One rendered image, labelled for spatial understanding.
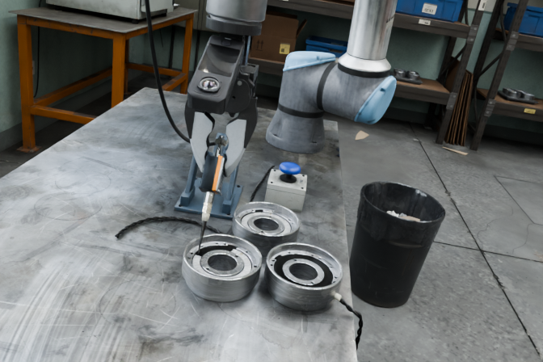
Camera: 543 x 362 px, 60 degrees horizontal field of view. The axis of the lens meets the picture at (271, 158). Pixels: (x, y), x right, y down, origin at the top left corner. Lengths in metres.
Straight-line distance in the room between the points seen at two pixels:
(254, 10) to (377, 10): 0.46
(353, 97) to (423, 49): 3.68
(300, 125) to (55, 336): 0.73
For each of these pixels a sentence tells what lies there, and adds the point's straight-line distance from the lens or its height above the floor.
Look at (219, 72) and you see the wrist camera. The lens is 0.57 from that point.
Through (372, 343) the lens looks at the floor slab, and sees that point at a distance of 1.88.
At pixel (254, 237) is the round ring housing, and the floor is 0.83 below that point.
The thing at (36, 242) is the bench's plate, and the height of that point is 0.80.
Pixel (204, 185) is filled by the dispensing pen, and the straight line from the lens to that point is 0.64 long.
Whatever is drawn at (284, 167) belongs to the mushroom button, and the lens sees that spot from 0.85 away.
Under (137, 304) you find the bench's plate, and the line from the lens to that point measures 0.63.
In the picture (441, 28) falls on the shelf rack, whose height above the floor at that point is 0.95.
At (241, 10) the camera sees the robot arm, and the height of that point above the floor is 1.15.
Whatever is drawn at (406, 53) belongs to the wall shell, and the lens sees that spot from 4.70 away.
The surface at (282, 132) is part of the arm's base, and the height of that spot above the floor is 0.84.
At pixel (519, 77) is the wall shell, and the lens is 5.01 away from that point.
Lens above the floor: 1.20
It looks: 22 degrees down
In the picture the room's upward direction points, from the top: 10 degrees clockwise
